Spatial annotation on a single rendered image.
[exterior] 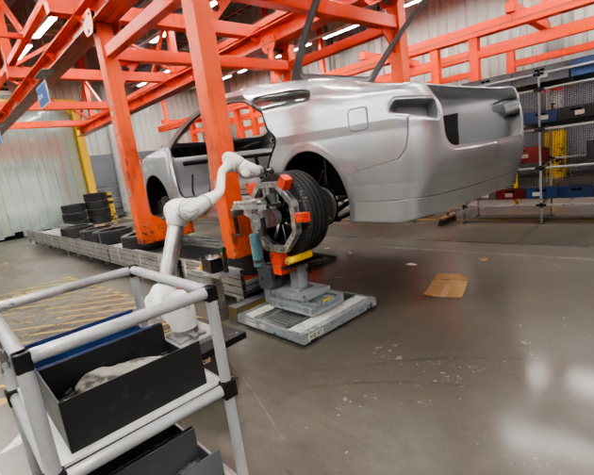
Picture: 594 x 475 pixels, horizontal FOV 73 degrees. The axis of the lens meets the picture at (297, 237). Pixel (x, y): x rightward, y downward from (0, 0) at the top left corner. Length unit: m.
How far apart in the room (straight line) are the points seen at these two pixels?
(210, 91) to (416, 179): 1.69
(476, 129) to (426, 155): 1.70
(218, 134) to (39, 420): 2.72
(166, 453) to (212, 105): 2.63
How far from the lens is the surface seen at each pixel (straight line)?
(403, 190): 2.75
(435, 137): 2.77
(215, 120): 3.33
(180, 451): 1.26
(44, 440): 0.91
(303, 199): 2.91
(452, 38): 9.02
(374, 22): 5.12
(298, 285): 3.28
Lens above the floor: 1.26
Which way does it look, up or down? 11 degrees down
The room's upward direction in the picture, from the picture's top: 8 degrees counter-clockwise
